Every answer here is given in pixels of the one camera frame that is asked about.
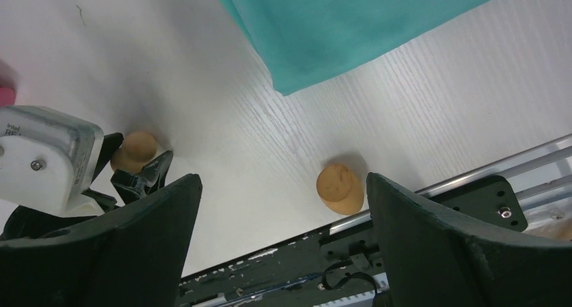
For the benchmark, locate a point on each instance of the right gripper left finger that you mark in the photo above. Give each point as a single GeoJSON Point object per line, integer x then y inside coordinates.
{"type": "Point", "coordinates": [132, 256]}

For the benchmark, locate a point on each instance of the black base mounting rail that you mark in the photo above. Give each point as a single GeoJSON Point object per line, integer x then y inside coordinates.
{"type": "Point", "coordinates": [529, 191]}

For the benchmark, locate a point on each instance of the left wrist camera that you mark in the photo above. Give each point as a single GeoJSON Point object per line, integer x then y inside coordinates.
{"type": "Point", "coordinates": [48, 160]}

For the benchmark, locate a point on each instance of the black pink drawer organizer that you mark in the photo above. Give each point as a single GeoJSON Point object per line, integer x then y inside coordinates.
{"type": "Point", "coordinates": [7, 97]}

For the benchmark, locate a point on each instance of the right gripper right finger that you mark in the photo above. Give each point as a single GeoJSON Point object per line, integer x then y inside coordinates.
{"type": "Point", "coordinates": [435, 256]}

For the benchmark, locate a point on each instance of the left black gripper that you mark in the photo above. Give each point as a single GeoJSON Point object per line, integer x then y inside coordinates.
{"type": "Point", "coordinates": [28, 223]}

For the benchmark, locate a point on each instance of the teardrop beige makeup sponge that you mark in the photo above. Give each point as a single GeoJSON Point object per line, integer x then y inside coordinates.
{"type": "Point", "coordinates": [340, 189]}

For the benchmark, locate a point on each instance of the teal cloth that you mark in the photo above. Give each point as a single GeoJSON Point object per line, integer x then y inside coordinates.
{"type": "Point", "coordinates": [306, 42]}

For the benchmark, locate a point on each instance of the gourd-shaped beige makeup sponge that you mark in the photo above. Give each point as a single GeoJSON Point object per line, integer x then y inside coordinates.
{"type": "Point", "coordinates": [137, 150]}

